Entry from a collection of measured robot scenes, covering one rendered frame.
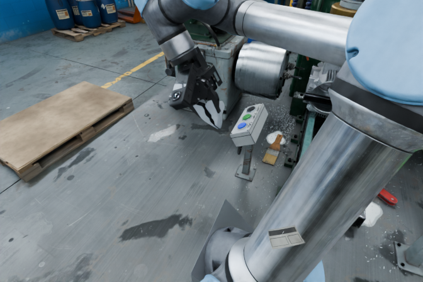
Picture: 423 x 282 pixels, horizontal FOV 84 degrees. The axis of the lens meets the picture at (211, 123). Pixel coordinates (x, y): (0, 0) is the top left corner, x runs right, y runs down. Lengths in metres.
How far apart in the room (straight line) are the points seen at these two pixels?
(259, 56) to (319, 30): 0.64
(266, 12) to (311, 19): 0.09
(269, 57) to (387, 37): 0.83
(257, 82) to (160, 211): 0.65
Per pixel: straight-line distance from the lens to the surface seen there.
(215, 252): 0.61
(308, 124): 1.07
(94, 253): 0.86
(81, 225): 0.93
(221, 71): 1.08
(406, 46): 0.24
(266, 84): 1.05
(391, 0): 0.26
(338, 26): 0.44
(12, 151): 2.56
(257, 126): 0.76
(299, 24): 0.46
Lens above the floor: 1.53
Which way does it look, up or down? 38 degrees down
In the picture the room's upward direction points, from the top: straight up
